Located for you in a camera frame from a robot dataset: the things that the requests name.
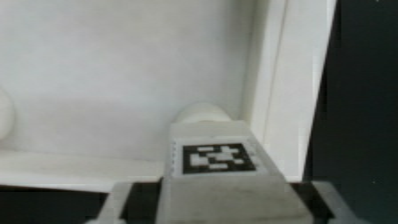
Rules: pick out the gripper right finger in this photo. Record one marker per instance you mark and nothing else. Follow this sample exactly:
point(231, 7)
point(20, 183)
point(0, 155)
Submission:
point(338, 206)

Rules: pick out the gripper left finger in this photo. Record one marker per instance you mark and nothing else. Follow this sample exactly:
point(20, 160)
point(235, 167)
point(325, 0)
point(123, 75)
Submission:
point(110, 212)

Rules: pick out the white square table top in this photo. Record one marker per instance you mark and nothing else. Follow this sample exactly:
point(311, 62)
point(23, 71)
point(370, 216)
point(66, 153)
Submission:
point(108, 62)

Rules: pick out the white U-shaped obstacle fence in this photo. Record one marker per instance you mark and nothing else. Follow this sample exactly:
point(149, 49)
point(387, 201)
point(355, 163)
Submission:
point(295, 82)

